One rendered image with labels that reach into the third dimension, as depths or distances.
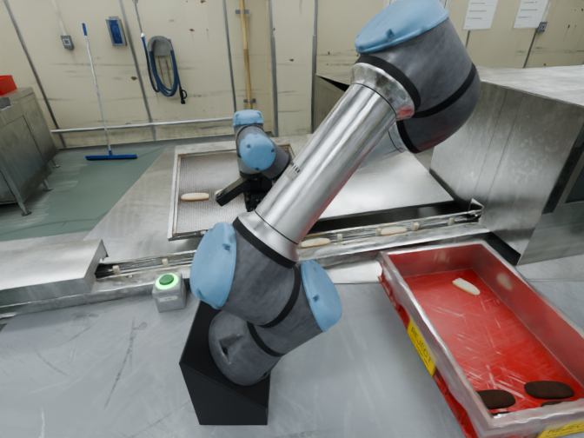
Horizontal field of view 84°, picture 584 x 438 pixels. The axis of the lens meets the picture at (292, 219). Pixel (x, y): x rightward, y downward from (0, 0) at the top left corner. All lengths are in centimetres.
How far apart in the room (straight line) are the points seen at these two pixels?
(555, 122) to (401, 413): 81
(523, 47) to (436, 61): 587
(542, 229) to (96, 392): 122
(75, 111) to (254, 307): 460
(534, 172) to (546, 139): 9
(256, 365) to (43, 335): 62
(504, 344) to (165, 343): 82
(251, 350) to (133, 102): 433
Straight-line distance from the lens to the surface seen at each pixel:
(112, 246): 129
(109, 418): 84
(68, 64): 484
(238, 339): 61
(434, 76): 52
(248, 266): 45
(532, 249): 123
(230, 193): 91
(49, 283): 106
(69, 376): 95
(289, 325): 54
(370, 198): 127
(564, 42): 688
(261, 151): 73
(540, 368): 97
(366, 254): 106
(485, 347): 94
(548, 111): 112
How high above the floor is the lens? 150
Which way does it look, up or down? 33 degrees down
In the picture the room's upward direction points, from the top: 1 degrees counter-clockwise
